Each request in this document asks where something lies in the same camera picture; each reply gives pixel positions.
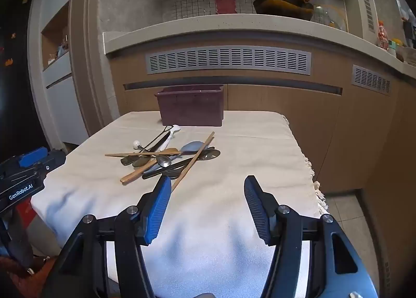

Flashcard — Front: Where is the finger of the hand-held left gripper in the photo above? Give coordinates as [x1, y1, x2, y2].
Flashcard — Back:
[45, 151, 66, 172]
[3, 147, 49, 175]

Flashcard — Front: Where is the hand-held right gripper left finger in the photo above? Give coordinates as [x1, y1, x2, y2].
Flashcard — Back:
[41, 175, 172, 298]

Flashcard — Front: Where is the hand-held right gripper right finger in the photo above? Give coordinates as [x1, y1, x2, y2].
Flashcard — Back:
[244, 175, 379, 298]

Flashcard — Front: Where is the wooden spoon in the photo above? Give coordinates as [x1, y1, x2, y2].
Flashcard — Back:
[120, 148, 179, 184]

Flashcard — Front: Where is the metal spoon with white knob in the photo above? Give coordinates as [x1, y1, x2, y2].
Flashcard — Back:
[132, 140, 172, 168]

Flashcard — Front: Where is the wooden chopstick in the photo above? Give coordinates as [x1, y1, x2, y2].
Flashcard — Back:
[171, 132, 216, 192]
[105, 151, 179, 157]

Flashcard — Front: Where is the black thin-handled utensil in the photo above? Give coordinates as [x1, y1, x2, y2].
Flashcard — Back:
[139, 125, 173, 154]

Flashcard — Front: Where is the white ceramic spoon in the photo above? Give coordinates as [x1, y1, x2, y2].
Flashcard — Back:
[159, 125, 181, 153]

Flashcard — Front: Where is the light blue spoon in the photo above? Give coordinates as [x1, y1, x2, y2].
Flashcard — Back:
[169, 141, 212, 159]

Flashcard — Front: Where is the maroon plastic utensil bin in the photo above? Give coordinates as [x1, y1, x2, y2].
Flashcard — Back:
[155, 84, 225, 127]

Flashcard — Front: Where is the white shelf unit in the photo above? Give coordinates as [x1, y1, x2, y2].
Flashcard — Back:
[28, 0, 88, 149]

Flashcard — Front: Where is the cream tablecloth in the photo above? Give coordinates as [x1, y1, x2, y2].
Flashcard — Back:
[31, 111, 329, 298]

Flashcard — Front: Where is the black refrigerator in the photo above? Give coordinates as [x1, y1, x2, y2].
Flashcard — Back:
[0, 0, 49, 164]

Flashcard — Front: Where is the wooden kitchen cabinet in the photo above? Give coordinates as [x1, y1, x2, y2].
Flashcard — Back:
[109, 38, 400, 195]

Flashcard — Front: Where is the long grey vent grille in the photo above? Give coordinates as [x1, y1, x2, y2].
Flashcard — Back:
[145, 45, 312, 75]

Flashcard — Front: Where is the small grey vent grille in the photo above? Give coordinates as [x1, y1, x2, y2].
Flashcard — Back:
[352, 64, 391, 96]

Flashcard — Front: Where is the speckled kitchen countertop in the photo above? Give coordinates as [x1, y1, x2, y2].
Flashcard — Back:
[103, 14, 416, 81]

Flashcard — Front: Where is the orange bottle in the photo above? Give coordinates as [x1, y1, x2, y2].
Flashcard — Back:
[377, 21, 389, 51]

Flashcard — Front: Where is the green bottle with yellow cap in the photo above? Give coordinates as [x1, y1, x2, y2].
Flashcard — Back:
[390, 38, 404, 56]

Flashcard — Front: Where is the frying pan with orange handle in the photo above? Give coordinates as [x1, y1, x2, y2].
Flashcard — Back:
[253, 0, 334, 21]

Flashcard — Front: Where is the narrow wall vent grille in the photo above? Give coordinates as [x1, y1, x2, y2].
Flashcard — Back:
[362, 0, 374, 30]

